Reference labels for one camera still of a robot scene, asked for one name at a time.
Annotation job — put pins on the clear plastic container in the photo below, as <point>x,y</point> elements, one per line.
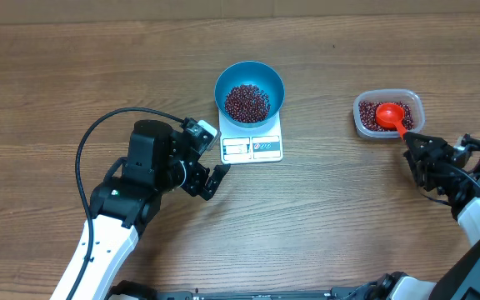
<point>390,95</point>

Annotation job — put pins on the blue metal bowl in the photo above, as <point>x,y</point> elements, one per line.
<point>255,73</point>

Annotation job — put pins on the red beans in bowl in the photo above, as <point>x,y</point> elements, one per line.
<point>247,103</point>

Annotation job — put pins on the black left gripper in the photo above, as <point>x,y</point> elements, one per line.
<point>196,187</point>

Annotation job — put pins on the white digital kitchen scale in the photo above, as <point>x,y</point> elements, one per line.
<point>241,145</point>

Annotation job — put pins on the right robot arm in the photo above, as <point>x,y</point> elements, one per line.
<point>462,281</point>

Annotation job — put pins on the red beans in container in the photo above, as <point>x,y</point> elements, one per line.
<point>367,114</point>

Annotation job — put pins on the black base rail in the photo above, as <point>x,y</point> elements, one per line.
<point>240,295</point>

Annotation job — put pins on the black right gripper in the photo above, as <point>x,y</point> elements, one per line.
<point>432,143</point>

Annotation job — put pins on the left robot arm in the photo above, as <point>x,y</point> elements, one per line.
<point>159,159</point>

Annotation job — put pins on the orange measuring scoop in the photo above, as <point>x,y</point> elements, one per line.
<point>390,115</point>

